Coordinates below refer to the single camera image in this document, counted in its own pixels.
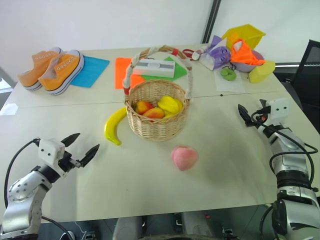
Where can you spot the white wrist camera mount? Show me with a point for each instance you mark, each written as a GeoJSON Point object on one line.
{"type": "Point", "coordinates": [48, 151]}
{"type": "Point", "coordinates": [280, 110]}

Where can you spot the white and grey flat box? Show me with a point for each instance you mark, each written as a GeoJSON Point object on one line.
{"type": "Point", "coordinates": [153, 68]}

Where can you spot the pink toy peach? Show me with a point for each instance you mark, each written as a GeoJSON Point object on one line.
{"type": "Point", "coordinates": [184, 157]}

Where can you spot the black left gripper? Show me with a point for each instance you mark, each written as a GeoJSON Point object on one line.
{"type": "Point", "coordinates": [67, 162]}

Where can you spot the grey rounded robot leg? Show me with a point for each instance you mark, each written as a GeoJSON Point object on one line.
{"type": "Point", "coordinates": [126, 228]}

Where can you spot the green square mat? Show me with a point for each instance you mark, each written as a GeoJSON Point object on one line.
{"type": "Point", "coordinates": [180, 71]}

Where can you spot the bright orange cloth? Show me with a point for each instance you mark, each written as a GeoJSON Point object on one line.
{"type": "Point", "coordinates": [243, 53]}

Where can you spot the orange toy mango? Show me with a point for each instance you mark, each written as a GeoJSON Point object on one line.
{"type": "Point", "coordinates": [155, 113]}

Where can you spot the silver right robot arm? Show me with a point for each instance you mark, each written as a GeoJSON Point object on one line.
{"type": "Point", "coordinates": [292, 172]}

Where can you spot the purple plastic bowl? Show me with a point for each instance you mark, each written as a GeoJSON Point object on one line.
{"type": "Point", "coordinates": [243, 67]}

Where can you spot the orange canvas shoe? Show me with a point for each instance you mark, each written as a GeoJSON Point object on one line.
{"type": "Point", "coordinates": [32, 75]}
{"type": "Point", "coordinates": [60, 75]}

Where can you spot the green curled toy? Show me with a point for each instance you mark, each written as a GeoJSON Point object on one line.
{"type": "Point", "coordinates": [228, 75]}

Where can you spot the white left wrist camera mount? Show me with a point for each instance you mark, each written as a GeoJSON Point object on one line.
{"type": "Point", "coordinates": [48, 151]}

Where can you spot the yellow toy banana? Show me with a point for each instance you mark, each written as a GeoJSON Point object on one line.
{"type": "Point", "coordinates": [111, 127]}

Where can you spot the yellow plastic bin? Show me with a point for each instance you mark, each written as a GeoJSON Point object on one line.
{"type": "Point", "coordinates": [246, 32]}

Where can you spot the red and yellow toy apple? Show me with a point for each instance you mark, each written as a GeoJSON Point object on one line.
{"type": "Point", "coordinates": [143, 106]}

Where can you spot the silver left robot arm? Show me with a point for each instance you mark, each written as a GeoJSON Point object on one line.
{"type": "Point", "coordinates": [23, 190]}

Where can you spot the white paper sheet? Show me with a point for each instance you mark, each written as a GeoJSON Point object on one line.
{"type": "Point", "coordinates": [230, 85]}

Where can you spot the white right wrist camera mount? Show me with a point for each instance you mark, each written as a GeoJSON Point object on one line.
{"type": "Point", "coordinates": [280, 110]}

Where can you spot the yellow sponge block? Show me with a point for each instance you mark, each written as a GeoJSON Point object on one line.
{"type": "Point", "coordinates": [261, 72]}

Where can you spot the blue square mat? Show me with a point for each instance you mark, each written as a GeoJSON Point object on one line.
{"type": "Point", "coordinates": [92, 71]}

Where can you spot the yellow toy star fruit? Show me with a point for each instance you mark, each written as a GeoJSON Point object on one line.
{"type": "Point", "coordinates": [170, 103]}

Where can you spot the purple plush toy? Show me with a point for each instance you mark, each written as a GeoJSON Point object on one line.
{"type": "Point", "coordinates": [217, 56]}

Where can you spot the orange square mat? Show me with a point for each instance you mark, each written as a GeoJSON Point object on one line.
{"type": "Point", "coordinates": [121, 72]}

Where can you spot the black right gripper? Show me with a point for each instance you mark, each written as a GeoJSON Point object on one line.
{"type": "Point", "coordinates": [260, 117]}

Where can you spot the dark window frame post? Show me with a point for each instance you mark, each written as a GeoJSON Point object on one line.
{"type": "Point", "coordinates": [211, 20]}

